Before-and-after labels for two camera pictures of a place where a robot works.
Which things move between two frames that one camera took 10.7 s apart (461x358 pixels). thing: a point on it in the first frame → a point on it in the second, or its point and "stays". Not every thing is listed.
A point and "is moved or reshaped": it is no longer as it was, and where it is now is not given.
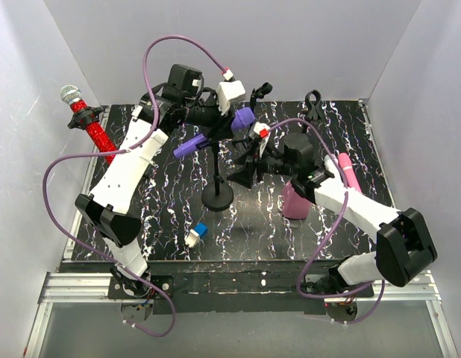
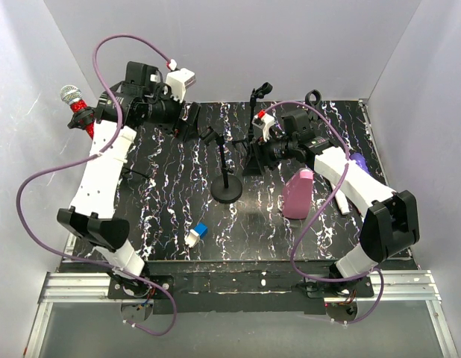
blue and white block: [193, 236] stays
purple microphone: [242, 118] → [361, 161]
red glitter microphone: [72, 95] stays
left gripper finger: [221, 130] → [192, 119]
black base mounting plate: [222, 287] stays
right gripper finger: [245, 177] → [253, 166]
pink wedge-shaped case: [294, 205] stays
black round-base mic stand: [312, 100] stays
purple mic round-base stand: [217, 196] is moved or reshaped
